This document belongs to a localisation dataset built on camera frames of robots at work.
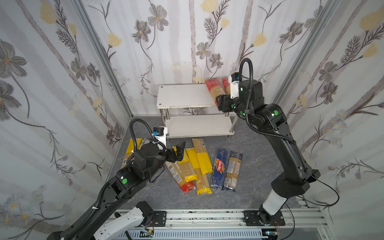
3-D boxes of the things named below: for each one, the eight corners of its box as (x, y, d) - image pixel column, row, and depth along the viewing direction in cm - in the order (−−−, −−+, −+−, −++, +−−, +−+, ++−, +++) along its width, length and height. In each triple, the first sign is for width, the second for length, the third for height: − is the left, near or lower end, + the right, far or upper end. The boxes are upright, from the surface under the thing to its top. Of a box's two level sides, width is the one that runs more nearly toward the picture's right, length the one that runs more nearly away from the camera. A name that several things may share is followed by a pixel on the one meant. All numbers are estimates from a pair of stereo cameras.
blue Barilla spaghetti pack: (209, 187, 86) (210, 185, 83) (216, 149, 102) (217, 146, 99) (222, 190, 85) (223, 188, 82) (227, 152, 101) (228, 148, 98)
